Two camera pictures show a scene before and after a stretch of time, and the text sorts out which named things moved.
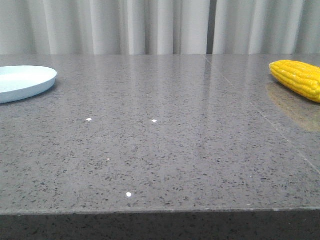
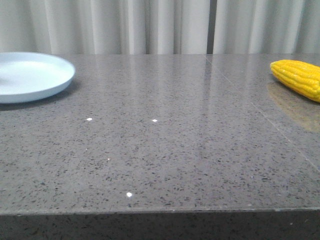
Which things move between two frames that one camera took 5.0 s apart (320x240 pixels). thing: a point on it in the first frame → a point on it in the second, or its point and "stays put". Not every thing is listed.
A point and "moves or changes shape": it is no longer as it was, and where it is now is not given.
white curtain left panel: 104,27 stays put
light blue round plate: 18,82 moves or changes shape
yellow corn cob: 303,78 stays put
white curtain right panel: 267,27 stays put
